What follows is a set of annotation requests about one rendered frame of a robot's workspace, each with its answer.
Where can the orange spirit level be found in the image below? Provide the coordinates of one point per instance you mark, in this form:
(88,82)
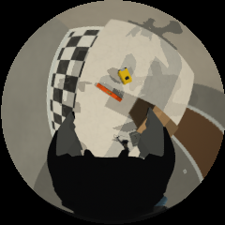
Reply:
(109,93)

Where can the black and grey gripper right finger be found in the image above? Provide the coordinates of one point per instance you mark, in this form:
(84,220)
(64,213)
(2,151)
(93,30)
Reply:
(156,146)

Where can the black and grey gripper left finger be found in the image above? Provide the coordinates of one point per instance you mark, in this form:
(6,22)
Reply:
(65,144)

